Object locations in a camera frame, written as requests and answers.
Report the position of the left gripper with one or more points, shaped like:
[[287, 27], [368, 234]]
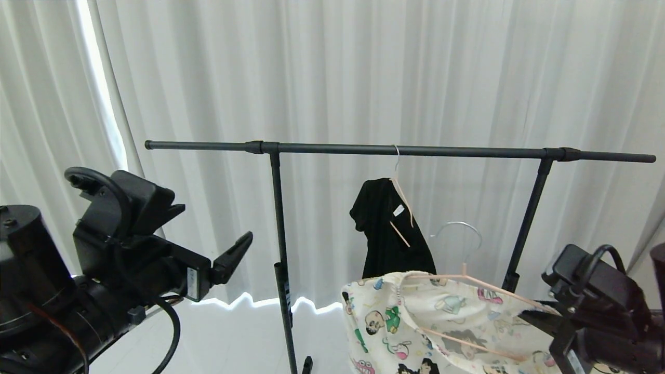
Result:
[[135, 311]]

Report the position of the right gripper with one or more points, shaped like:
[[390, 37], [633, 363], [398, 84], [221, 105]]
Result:
[[623, 353]]

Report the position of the pink clothes hanger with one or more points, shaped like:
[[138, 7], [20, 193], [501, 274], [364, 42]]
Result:
[[483, 283], [402, 197]]

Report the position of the cream printed garment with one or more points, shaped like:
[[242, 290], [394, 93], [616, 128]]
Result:
[[395, 322]]

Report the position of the black T-shirt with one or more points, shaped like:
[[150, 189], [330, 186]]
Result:
[[384, 244]]

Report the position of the black clothes rack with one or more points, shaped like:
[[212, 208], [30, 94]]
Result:
[[467, 152]]

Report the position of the white curtain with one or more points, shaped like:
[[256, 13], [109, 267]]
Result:
[[363, 67]]

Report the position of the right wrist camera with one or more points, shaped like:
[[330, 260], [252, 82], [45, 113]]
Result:
[[597, 285]]

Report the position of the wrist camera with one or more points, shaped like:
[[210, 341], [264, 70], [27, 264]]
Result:
[[597, 285], [124, 218]]

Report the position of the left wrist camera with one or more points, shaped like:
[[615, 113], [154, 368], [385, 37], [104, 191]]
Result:
[[124, 218]]

